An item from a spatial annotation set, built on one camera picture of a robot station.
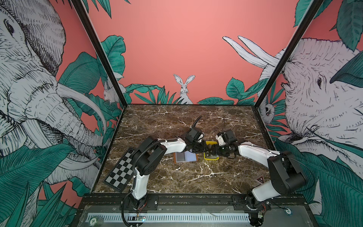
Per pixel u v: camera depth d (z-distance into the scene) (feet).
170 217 2.30
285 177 1.47
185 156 2.97
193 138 2.45
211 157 2.88
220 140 2.77
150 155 1.66
